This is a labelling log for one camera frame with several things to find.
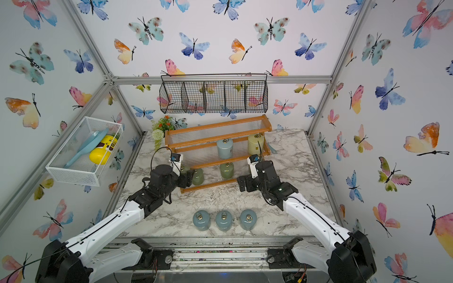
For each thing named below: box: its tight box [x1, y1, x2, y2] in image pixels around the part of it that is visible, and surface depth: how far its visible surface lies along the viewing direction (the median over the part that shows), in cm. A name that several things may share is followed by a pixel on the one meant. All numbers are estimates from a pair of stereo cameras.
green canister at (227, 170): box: [219, 161, 235, 179], surface depth 95 cm
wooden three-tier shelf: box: [164, 114, 272, 194], surface depth 91 cm
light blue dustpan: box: [63, 127, 110, 169], surface depth 70 cm
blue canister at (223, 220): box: [215, 209, 233, 232], surface depth 80 cm
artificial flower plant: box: [151, 114, 177, 151], surface depth 105 cm
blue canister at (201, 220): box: [192, 209, 212, 232], surface depth 79 cm
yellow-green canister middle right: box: [247, 132, 265, 156], surface depth 88 cm
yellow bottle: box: [89, 134, 118, 166], surface depth 72 cm
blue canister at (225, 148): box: [217, 137, 233, 160], surface depth 87 cm
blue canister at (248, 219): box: [240, 208, 258, 231], surface depth 80 cm
